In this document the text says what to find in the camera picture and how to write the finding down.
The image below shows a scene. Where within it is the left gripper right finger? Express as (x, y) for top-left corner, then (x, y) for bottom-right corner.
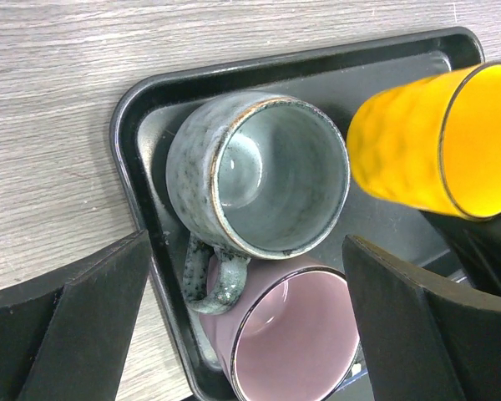
(342, 236), (501, 400)

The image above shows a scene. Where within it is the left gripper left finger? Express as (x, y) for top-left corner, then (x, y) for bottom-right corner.
(0, 231), (151, 400)

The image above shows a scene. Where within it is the black serving tray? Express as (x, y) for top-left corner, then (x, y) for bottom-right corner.
(109, 27), (484, 400)

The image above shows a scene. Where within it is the yellow ceramic mug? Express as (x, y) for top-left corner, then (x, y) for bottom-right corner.
(347, 62), (501, 221)

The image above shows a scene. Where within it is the lilac ceramic mug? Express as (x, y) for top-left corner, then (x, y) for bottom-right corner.
(199, 256), (360, 400)

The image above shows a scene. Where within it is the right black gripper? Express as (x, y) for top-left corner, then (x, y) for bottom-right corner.
(423, 211), (501, 297)

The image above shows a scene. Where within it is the grey ceramic mug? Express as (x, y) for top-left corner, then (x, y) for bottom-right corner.
(165, 91), (350, 315)

